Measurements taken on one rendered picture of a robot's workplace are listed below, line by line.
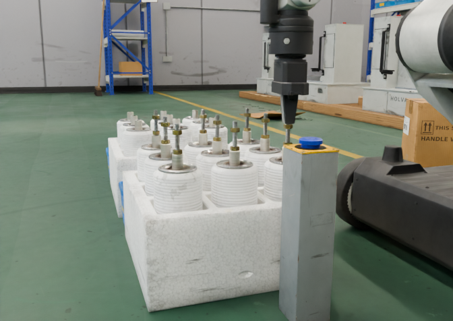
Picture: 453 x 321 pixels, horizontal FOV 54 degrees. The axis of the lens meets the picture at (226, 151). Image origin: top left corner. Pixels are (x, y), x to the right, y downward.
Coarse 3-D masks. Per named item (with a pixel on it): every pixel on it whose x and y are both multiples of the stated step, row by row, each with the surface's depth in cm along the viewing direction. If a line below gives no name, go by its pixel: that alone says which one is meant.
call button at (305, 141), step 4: (300, 140) 76; (304, 140) 75; (308, 140) 74; (312, 140) 74; (316, 140) 74; (320, 140) 75; (304, 144) 75; (308, 144) 74; (312, 144) 74; (316, 144) 74
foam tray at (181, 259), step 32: (128, 192) 104; (128, 224) 109; (160, 224) 80; (192, 224) 82; (224, 224) 85; (256, 224) 87; (160, 256) 82; (192, 256) 84; (224, 256) 86; (256, 256) 88; (160, 288) 83; (192, 288) 85; (224, 288) 87; (256, 288) 89
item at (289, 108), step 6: (282, 96) 91; (288, 96) 90; (294, 96) 90; (282, 102) 92; (288, 102) 91; (294, 102) 91; (288, 108) 91; (294, 108) 92; (288, 114) 92; (294, 114) 92; (288, 120) 92; (294, 120) 92
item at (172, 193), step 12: (156, 180) 85; (168, 180) 83; (180, 180) 83; (192, 180) 84; (156, 192) 85; (168, 192) 84; (180, 192) 84; (192, 192) 85; (156, 204) 86; (168, 204) 84; (180, 204) 84; (192, 204) 85
